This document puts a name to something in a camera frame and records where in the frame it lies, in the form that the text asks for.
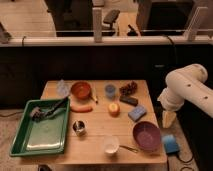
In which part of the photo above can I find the dark grape bunch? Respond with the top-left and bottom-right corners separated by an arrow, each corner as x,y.
119,81 -> 138,96

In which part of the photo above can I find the clear plastic cup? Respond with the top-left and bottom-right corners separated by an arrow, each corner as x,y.
56,80 -> 69,97

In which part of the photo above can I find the blue plastic cup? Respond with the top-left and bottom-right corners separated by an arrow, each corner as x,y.
105,84 -> 116,99

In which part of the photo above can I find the black office chair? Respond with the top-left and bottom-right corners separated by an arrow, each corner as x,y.
102,10 -> 120,36

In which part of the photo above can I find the small metal cup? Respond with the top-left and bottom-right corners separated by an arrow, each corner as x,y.
73,121 -> 86,136

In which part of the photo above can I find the yellow pencil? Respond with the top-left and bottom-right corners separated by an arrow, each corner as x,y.
91,87 -> 98,104

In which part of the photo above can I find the wooden table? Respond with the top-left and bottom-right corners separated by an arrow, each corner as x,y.
20,80 -> 167,165

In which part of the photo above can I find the purple bowl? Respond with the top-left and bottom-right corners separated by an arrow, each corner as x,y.
132,121 -> 161,152

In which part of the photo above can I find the orange bowl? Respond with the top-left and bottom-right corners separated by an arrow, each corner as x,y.
71,81 -> 91,100

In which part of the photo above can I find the green plastic tray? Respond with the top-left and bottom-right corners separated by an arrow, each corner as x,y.
10,99 -> 70,157

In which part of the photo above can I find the metal spoon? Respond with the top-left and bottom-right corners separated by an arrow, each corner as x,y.
119,145 -> 138,153

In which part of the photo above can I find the blue sponge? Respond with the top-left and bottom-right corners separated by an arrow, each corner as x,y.
128,105 -> 147,122

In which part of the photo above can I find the white plastic cup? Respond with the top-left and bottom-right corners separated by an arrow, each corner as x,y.
103,136 -> 119,156

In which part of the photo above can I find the black rectangular block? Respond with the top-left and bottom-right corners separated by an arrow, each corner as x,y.
119,95 -> 138,106

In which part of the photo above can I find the orange carrot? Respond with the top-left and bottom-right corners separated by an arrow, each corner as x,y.
70,105 -> 93,113

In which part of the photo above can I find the yellow red apple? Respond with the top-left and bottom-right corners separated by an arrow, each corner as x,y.
108,103 -> 120,117

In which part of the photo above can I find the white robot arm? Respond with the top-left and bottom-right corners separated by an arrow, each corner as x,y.
157,64 -> 213,128

